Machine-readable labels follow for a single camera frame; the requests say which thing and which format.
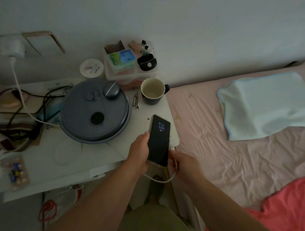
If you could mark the clear round plastic lid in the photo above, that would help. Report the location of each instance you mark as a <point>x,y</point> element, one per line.
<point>68,152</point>

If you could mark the copper metal frame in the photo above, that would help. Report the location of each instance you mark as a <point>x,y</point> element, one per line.
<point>56,40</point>

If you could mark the black binder clips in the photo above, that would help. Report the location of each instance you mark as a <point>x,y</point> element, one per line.
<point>145,44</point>

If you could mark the white plastic bag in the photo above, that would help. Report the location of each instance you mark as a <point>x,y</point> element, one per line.
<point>66,197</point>

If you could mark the white wall power adapter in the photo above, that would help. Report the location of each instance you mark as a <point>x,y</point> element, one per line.
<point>12,46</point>

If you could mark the white round lidded container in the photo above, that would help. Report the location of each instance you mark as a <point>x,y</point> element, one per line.
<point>91,68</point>

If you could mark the olive green shorts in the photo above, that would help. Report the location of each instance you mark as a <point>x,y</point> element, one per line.
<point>152,220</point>

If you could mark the round grey lidded appliance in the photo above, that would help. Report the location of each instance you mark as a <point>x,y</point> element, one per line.
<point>94,111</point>

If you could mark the clear box of colourful items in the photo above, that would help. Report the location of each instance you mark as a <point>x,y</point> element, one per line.
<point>15,172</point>

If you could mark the person's left hand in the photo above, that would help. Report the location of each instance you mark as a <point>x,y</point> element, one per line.
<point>137,157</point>

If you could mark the light blue towel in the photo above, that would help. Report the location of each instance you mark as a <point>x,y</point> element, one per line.
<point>262,104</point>

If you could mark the green and blue tissue packet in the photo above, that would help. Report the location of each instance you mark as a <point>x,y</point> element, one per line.
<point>122,60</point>

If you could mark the clear plastic storage box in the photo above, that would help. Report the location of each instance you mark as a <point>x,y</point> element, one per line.
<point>124,76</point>

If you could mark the person's left thumb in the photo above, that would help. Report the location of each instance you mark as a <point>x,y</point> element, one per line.
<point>144,138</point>

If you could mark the silver hair clip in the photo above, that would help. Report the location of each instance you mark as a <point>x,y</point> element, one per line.
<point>135,101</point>

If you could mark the person's right hand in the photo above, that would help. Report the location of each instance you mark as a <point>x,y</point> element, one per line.
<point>188,167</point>

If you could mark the dark slipper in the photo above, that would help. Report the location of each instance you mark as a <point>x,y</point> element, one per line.
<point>156,190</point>

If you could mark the coral red blanket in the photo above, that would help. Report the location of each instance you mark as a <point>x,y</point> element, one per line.
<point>286,207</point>

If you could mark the black open earbud case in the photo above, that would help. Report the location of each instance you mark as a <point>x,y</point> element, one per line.
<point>146,62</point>

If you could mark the person's right forearm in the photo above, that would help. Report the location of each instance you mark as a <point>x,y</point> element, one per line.
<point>224,207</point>

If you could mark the small grey oval case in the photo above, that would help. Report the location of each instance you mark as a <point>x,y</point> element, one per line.
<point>111,89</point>

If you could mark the person's right thumb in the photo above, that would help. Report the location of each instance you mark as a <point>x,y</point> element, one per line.
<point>177,154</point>

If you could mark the person's left forearm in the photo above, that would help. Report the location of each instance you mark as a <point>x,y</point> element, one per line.
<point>100,202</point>

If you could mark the black smartphone with beige case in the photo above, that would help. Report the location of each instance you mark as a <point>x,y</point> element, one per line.
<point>159,140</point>

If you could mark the pink bedsheet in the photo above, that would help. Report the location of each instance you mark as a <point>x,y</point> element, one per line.
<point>209,147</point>

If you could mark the dark mug with cream interior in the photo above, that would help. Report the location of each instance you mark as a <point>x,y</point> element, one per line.
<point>152,92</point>

